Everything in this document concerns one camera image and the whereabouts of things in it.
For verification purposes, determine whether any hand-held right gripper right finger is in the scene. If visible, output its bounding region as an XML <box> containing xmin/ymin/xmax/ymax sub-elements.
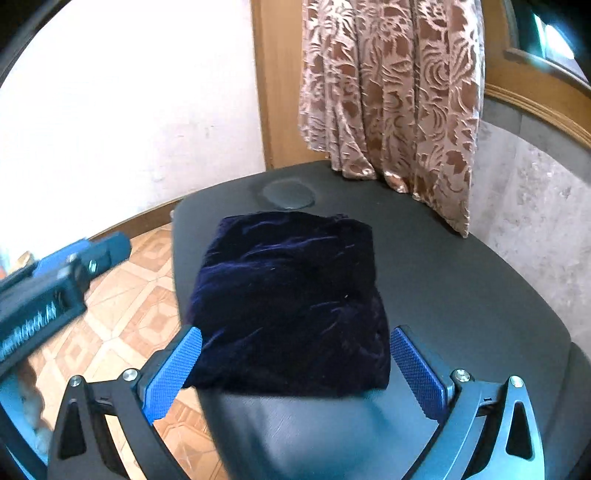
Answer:
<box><xmin>390</xmin><ymin>324</ymin><xmax>546</xmax><ymax>480</ymax></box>

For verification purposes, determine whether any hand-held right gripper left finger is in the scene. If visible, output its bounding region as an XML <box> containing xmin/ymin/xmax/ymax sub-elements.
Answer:
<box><xmin>46</xmin><ymin>325</ymin><xmax>204</xmax><ymax>480</ymax></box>

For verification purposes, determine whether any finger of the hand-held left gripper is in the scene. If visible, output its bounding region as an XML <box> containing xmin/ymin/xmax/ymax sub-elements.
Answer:
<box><xmin>34</xmin><ymin>231</ymin><xmax>133</xmax><ymax>283</ymax></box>

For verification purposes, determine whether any dark purple velvet top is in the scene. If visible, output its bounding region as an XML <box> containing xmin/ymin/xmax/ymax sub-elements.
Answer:
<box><xmin>182</xmin><ymin>211</ymin><xmax>392</xmax><ymax>398</ymax></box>

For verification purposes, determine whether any round black table plug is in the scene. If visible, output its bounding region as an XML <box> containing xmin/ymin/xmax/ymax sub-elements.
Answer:
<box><xmin>260</xmin><ymin>180</ymin><xmax>318</xmax><ymax>212</ymax></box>

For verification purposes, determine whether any wooden framed window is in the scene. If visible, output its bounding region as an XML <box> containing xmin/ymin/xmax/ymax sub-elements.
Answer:
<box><xmin>480</xmin><ymin>0</ymin><xmax>591</xmax><ymax>149</ymax></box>

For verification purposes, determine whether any wooden door frame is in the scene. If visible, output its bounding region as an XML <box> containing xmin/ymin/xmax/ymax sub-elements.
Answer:
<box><xmin>252</xmin><ymin>0</ymin><xmax>334</xmax><ymax>170</ymax></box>

